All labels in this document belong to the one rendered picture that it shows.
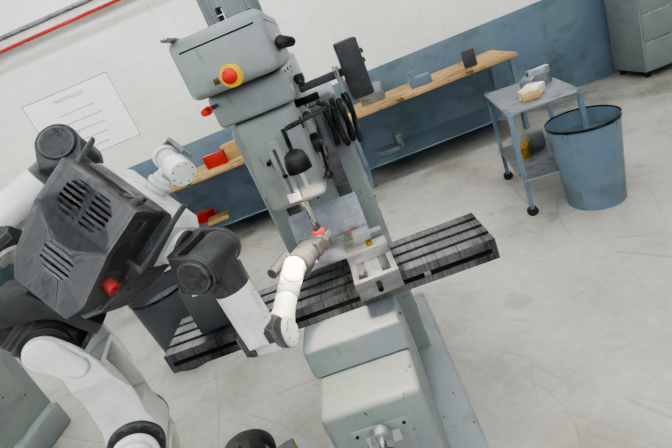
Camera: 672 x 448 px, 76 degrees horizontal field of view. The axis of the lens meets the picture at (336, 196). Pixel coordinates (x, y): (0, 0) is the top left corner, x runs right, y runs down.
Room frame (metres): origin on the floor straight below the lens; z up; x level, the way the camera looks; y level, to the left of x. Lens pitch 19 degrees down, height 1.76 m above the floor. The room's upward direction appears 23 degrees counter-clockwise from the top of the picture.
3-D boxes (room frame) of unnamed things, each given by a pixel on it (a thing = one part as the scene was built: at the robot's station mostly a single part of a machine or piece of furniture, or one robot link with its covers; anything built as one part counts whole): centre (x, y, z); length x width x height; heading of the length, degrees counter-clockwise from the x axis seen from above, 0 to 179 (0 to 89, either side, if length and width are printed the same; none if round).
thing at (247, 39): (1.43, 0.11, 1.81); 0.47 x 0.26 x 0.16; 175
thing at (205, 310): (1.45, 0.54, 1.07); 0.22 x 0.12 x 0.20; 79
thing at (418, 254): (1.42, 0.17, 0.93); 1.24 x 0.23 x 0.08; 85
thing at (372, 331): (1.41, 0.11, 0.83); 0.50 x 0.35 x 0.12; 175
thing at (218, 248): (0.93, 0.32, 1.38); 0.12 x 0.09 x 0.14; 159
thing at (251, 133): (1.42, 0.11, 1.47); 0.21 x 0.19 x 0.32; 85
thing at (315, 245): (1.33, 0.16, 1.14); 0.13 x 0.12 x 0.10; 60
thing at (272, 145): (1.30, 0.12, 1.44); 0.04 x 0.04 x 0.21; 85
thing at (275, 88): (1.46, 0.10, 1.68); 0.34 x 0.24 x 0.10; 175
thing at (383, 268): (1.37, -0.03, 1.02); 0.35 x 0.15 x 0.11; 177
